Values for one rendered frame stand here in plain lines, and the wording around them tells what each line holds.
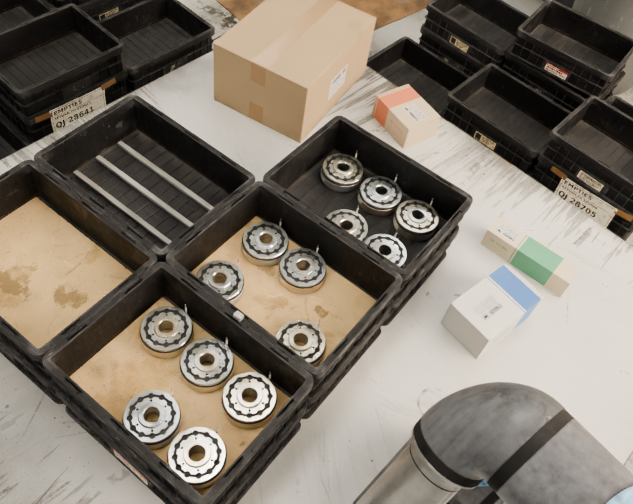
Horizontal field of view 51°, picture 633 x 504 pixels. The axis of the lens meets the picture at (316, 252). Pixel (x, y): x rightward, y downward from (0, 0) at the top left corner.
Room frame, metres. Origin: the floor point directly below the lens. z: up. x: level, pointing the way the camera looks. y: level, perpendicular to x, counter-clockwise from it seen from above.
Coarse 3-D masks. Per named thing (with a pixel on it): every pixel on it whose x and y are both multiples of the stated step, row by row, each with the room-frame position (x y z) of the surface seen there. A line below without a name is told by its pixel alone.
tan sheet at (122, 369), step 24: (144, 312) 0.66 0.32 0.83; (120, 336) 0.60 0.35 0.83; (96, 360) 0.54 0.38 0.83; (120, 360) 0.55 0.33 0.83; (144, 360) 0.56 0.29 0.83; (168, 360) 0.57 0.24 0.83; (240, 360) 0.60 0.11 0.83; (96, 384) 0.49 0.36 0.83; (120, 384) 0.50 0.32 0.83; (144, 384) 0.51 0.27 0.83; (168, 384) 0.52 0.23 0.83; (120, 408) 0.45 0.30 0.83; (192, 408) 0.48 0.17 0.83; (216, 408) 0.49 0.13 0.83; (240, 432) 0.45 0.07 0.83; (192, 456) 0.39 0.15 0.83
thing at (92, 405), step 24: (168, 264) 0.73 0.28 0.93; (192, 288) 0.69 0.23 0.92; (96, 312) 0.59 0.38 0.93; (72, 336) 0.53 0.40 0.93; (48, 360) 0.48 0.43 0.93; (288, 360) 0.57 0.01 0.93; (72, 384) 0.45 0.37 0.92; (312, 384) 0.53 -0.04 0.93; (96, 408) 0.41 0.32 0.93; (288, 408) 0.48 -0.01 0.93; (120, 432) 0.38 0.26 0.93; (264, 432) 0.43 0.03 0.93; (144, 456) 0.35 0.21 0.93; (240, 456) 0.38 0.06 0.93; (168, 480) 0.32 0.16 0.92
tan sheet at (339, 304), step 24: (240, 240) 0.89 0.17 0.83; (240, 264) 0.83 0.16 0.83; (264, 288) 0.78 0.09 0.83; (336, 288) 0.82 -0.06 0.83; (264, 312) 0.72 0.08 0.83; (288, 312) 0.73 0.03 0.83; (312, 312) 0.74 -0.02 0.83; (336, 312) 0.75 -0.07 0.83; (360, 312) 0.77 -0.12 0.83; (336, 336) 0.70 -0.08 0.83
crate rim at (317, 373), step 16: (272, 192) 0.96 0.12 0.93; (224, 208) 0.89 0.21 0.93; (208, 224) 0.84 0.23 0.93; (320, 224) 0.91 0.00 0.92; (192, 240) 0.79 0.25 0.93; (368, 256) 0.84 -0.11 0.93; (208, 288) 0.69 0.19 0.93; (224, 304) 0.66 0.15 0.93; (384, 304) 0.74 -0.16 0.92; (368, 320) 0.69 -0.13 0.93; (272, 336) 0.61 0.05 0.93; (352, 336) 0.65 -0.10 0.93; (288, 352) 0.59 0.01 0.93; (336, 352) 0.60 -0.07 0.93; (304, 368) 0.56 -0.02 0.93; (320, 368) 0.57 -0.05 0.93
